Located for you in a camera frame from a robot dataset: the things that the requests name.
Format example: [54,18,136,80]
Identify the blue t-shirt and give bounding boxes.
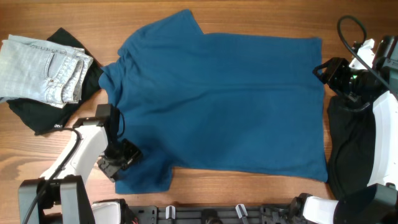
[99,10,328,194]

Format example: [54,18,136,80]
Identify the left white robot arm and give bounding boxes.
[18,104,142,223]

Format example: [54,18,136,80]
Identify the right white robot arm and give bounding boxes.
[287,36,397,223]

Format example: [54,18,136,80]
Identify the black garment right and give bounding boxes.
[327,96,376,200]

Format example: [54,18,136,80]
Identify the black folded garment left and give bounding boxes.
[6,28,102,134]

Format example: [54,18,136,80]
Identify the light blue folded jeans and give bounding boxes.
[1,34,93,108]

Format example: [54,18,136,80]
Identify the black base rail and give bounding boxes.
[129,204,300,224]

